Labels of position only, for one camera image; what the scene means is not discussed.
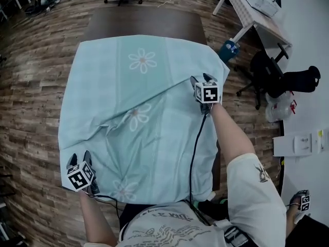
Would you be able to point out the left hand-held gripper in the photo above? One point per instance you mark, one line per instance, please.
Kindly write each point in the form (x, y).
(80, 177)

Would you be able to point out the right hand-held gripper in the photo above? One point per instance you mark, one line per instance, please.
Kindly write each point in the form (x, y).
(209, 92)

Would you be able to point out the light blue floral cloth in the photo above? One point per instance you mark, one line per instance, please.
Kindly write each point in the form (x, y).
(133, 99)

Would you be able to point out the person's right forearm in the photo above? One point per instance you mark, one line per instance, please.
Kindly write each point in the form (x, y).
(231, 135)

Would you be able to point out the person's left forearm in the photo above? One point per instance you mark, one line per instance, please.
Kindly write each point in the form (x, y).
(96, 220)

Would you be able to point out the teal trash bin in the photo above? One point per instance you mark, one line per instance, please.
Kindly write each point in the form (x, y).
(228, 50)

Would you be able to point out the black office chair with headrest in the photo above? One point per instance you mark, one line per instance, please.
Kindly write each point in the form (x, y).
(272, 73)

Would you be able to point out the dark brown table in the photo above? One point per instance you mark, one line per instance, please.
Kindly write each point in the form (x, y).
(144, 22)

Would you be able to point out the clear plastic water jugs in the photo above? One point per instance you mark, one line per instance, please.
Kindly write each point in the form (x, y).
(280, 108)

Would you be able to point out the white wooden-top desk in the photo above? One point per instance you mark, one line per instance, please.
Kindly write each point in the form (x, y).
(246, 6)

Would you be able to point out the white cardboard box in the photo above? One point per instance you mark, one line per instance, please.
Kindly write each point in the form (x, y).
(262, 2)

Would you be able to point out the white flat paper box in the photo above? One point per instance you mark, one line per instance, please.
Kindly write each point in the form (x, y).
(295, 144)

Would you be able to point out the person's white printed shirt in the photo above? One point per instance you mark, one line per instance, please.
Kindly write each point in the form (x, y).
(252, 189)

